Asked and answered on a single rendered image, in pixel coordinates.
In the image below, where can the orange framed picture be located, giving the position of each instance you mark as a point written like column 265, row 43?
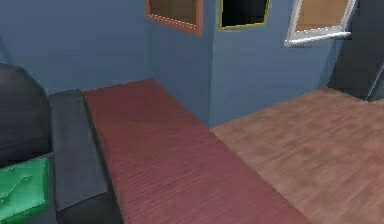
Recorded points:
column 176, row 13

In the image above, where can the green pillow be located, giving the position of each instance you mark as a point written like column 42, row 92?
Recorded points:
column 23, row 188

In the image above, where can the yellow framed dark picture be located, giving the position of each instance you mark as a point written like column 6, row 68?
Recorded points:
column 245, row 13

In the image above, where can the white framed picture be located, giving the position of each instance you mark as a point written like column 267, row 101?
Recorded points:
column 320, row 16

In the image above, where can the dark grey sofa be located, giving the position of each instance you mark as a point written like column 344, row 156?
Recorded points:
column 75, row 150

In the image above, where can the dark grey door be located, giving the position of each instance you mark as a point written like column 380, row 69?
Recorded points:
column 361, row 53

